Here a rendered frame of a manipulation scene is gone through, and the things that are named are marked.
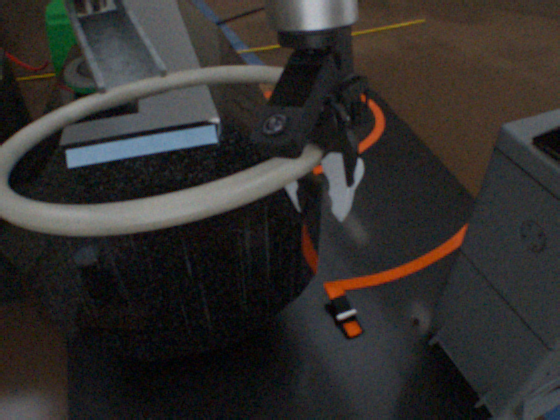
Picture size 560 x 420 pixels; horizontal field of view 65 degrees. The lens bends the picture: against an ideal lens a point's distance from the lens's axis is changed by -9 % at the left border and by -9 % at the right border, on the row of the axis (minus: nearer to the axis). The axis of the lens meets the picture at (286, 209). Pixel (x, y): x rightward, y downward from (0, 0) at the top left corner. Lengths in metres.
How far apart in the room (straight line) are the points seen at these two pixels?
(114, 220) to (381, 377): 1.28
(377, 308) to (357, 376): 0.29
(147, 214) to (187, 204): 0.04
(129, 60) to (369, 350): 1.17
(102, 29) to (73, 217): 0.69
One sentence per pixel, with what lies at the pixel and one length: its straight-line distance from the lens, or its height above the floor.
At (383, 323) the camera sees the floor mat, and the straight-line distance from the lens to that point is 1.72.
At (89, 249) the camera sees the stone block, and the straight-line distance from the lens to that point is 1.17.
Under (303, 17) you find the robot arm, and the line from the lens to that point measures 0.44.
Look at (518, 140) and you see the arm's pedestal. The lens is 1.15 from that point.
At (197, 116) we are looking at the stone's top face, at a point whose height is 0.87.
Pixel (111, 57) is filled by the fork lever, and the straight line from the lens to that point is 1.00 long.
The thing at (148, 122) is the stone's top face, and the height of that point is 0.87.
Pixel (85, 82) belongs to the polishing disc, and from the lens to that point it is 1.25.
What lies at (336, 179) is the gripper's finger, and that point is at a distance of 0.50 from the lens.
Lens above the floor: 1.42
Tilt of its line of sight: 43 degrees down
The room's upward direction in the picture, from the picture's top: straight up
